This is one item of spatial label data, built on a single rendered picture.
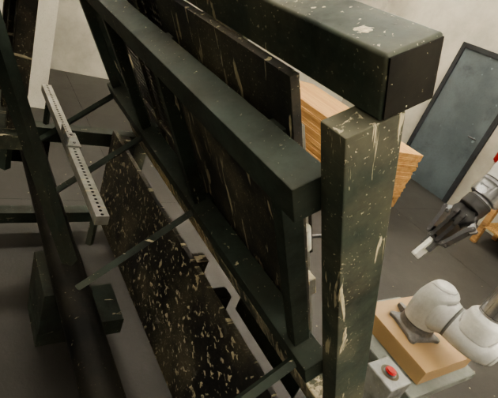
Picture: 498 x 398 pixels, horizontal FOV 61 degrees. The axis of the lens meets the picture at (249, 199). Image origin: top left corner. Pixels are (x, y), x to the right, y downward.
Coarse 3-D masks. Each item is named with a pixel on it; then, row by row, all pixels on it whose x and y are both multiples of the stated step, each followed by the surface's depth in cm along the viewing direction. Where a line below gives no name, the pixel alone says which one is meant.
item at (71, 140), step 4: (64, 128) 193; (60, 132) 199; (64, 132) 192; (68, 132) 201; (64, 136) 192; (68, 136) 188; (72, 136) 199; (76, 136) 200; (64, 140) 192; (68, 140) 188; (72, 140) 195; (76, 140) 197; (68, 144) 191; (72, 144) 192; (76, 144) 193
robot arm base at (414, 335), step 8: (400, 304) 204; (392, 312) 198; (400, 312) 200; (400, 320) 194; (408, 320) 190; (408, 328) 190; (416, 328) 188; (408, 336) 188; (416, 336) 188; (424, 336) 188; (432, 336) 192
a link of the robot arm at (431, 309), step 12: (432, 288) 183; (444, 288) 181; (420, 300) 186; (432, 300) 181; (444, 300) 179; (456, 300) 180; (408, 312) 191; (420, 312) 185; (432, 312) 182; (444, 312) 179; (456, 312) 178; (420, 324) 186; (432, 324) 182; (444, 324) 179
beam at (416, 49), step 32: (192, 0) 104; (224, 0) 88; (256, 0) 76; (288, 0) 71; (320, 0) 70; (352, 0) 68; (256, 32) 81; (288, 32) 71; (320, 32) 63; (352, 32) 59; (384, 32) 58; (416, 32) 57; (320, 64) 67; (352, 64) 60; (384, 64) 54; (416, 64) 56; (352, 96) 63; (384, 96) 57; (416, 96) 60
